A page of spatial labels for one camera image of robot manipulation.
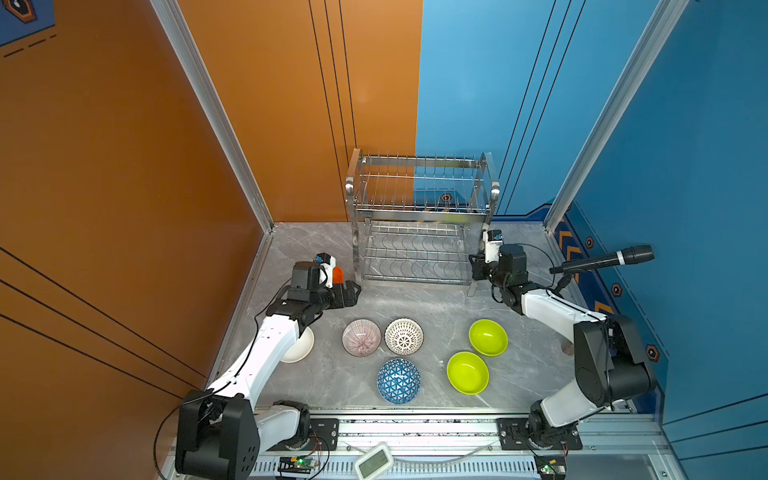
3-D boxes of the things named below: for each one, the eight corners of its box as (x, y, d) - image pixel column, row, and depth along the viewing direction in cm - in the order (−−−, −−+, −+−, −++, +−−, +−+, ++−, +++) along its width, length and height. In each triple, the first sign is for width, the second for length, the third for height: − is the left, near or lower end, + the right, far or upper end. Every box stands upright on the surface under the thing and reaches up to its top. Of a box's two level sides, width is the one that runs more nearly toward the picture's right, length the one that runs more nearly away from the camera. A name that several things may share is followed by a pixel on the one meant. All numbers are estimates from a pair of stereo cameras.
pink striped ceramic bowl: (342, 357, 87) (339, 350, 84) (346, 325, 94) (343, 318, 90) (381, 357, 87) (380, 350, 83) (381, 325, 94) (381, 318, 90)
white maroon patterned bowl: (384, 355, 88) (384, 349, 84) (385, 325, 94) (384, 318, 90) (423, 355, 88) (424, 349, 84) (421, 325, 94) (422, 318, 90)
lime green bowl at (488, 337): (470, 360, 87) (474, 354, 83) (465, 326, 93) (468, 319, 89) (507, 360, 87) (512, 354, 83) (498, 326, 93) (503, 319, 89)
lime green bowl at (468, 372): (448, 396, 81) (450, 391, 77) (444, 358, 88) (446, 351, 84) (487, 396, 81) (492, 391, 77) (480, 357, 88) (484, 351, 84)
